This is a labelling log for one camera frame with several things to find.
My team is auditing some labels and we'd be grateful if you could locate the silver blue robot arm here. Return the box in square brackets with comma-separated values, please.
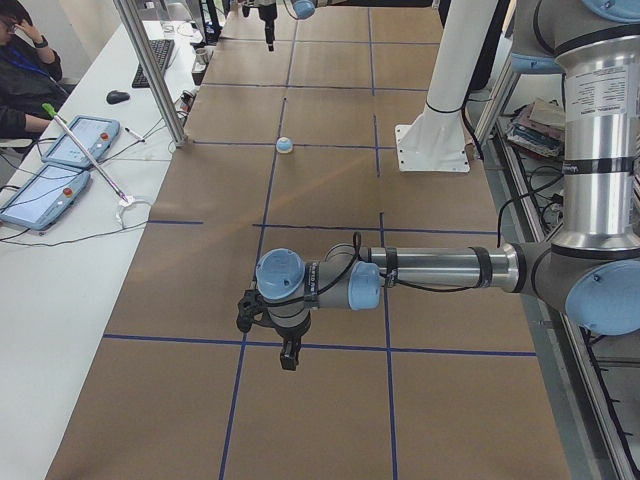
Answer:
[238, 0, 439, 52]
[237, 1, 639, 370]

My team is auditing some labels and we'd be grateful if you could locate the upper blue teach pendant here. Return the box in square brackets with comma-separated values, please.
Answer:
[42, 115, 121, 169]

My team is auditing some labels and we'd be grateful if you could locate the white pendant cable loop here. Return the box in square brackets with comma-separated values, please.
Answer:
[113, 198, 152, 230]

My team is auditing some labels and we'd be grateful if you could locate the black computer mouse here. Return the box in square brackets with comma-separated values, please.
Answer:
[106, 90, 130, 105]

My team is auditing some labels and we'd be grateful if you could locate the stack of books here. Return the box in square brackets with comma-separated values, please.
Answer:
[506, 99, 565, 158]

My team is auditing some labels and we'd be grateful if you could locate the black computer keyboard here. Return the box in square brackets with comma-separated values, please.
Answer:
[131, 38, 177, 89]

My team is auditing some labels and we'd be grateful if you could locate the aluminium side frame rack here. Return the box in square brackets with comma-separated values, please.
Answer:
[492, 64, 640, 480]

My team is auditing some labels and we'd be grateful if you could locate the lower blue teach pendant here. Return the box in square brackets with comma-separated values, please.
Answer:
[1, 164, 91, 231]

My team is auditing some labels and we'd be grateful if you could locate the metal cup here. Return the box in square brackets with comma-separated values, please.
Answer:
[195, 48, 209, 65]

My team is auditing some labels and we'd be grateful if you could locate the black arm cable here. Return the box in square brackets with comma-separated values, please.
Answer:
[259, 194, 566, 306]

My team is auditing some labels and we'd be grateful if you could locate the green tipped metal rod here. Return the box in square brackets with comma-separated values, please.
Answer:
[42, 103, 131, 207]

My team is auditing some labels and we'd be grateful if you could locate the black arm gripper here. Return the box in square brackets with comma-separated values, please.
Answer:
[275, 319, 311, 371]

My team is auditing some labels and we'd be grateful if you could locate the aluminium frame post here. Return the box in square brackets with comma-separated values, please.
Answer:
[114, 0, 187, 148]

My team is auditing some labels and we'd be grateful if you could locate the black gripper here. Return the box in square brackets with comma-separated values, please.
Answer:
[257, 1, 278, 52]

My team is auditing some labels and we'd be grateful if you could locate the blue teach pendant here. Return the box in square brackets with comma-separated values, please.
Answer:
[1, 164, 91, 231]
[42, 115, 121, 169]

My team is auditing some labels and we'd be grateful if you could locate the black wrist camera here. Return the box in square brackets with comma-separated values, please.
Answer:
[236, 289, 270, 333]

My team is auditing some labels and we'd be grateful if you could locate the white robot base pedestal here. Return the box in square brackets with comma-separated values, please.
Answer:
[395, 0, 503, 173]

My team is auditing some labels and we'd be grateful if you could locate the seated person in black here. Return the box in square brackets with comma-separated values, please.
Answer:
[1, 1, 68, 139]

